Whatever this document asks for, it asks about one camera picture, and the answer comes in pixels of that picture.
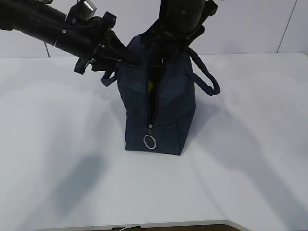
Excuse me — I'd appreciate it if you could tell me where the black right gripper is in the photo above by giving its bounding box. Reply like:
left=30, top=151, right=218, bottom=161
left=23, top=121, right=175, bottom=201
left=141, top=0, right=218, bottom=72

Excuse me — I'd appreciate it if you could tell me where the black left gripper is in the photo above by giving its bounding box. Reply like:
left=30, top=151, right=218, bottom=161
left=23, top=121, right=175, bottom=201
left=74, top=12, right=140, bottom=74

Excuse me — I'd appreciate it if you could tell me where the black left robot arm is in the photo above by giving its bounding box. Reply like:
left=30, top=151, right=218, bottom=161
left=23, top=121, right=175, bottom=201
left=0, top=0, right=140, bottom=74

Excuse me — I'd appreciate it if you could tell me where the yellow lemon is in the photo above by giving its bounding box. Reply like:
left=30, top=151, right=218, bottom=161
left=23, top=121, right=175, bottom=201
left=148, top=81, right=155, bottom=95

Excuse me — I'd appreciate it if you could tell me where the silver zipper pull ring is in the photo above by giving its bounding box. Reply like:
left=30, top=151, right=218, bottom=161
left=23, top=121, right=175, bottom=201
left=142, top=124, right=157, bottom=150

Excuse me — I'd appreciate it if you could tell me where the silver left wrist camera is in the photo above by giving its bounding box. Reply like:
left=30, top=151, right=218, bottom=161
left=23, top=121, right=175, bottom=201
left=77, top=0, right=97, bottom=20

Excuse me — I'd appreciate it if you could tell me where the dark navy lunch bag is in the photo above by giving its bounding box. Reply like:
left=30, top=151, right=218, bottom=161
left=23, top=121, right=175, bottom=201
left=101, top=35, right=220, bottom=155

